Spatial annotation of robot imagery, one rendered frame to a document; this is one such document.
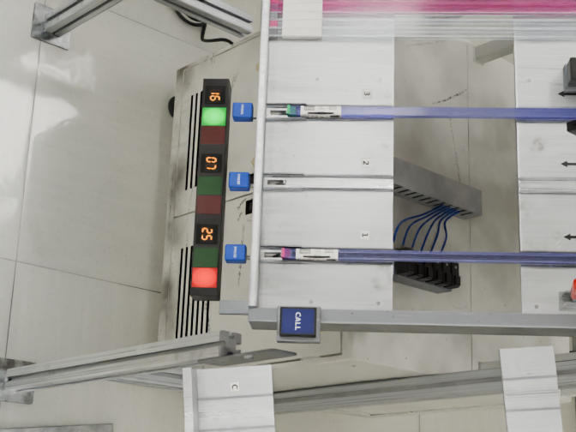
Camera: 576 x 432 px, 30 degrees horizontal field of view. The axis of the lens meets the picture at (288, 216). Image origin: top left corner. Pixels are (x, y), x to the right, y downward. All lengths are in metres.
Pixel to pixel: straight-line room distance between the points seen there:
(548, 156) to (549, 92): 0.10
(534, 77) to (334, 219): 0.37
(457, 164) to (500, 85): 0.26
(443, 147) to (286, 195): 0.59
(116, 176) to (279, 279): 0.85
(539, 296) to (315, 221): 0.33
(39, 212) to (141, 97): 0.39
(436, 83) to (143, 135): 0.67
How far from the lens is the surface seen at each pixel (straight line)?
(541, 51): 1.67
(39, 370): 2.00
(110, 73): 2.38
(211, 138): 1.62
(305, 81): 1.63
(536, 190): 1.59
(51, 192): 2.22
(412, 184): 1.92
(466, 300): 2.06
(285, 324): 1.47
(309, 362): 1.88
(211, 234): 1.57
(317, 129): 1.60
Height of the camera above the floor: 1.85
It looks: 45 degrees down
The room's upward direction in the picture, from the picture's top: 74 degrees clockwise
